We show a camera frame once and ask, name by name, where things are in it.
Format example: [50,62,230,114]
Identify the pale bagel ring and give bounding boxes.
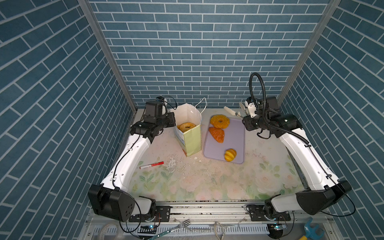
[177,121,197,133]

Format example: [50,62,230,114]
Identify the floral paper bag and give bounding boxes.
[171,98,207,157]

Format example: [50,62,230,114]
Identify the metal tongs with white tips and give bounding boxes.
[224,102,248,118]

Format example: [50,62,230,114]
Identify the orange ring bread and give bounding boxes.
[210,115,230,129]

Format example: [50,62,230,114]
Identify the dark orange crusty bread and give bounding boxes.
[209,127,225,143]

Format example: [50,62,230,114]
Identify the striped yellow bun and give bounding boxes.
[224,149,237,162]

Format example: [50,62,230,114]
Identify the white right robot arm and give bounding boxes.
[243,114,352,219]

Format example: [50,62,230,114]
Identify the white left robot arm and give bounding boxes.
[88,112,176,222]

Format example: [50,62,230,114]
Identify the lilac plastic tray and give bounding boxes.
[203,118,246,164]

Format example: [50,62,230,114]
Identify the red white marker pen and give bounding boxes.
[139,162,164,169]

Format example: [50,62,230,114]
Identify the metal fork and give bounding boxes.
[149,220,191,240]

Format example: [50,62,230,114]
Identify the blue toy wrench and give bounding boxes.
[299,218,325,240]

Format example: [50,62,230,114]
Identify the black corrugated cable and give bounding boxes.
[248,72,310,145]

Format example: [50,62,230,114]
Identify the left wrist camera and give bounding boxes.
[143,97,168,124]

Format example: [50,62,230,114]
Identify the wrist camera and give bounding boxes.
[143,97,168,124]
[244,95,280,118]

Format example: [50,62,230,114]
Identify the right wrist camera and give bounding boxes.
[244,95,280,118]

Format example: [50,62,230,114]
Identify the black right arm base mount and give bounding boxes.
[244,205,291,222]

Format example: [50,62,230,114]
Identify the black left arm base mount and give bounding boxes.
[129,206,171,223]

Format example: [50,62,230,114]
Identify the aluminium corner post left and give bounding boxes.
[78,0,137,114]

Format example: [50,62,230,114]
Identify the aluminium corner post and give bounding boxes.
[277,0,341,106]
[78,0,137,114]

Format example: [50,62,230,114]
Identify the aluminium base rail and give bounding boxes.
[79,201,342,240]

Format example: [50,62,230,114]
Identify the aluminium corner post right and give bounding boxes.
[277,0,341,106]

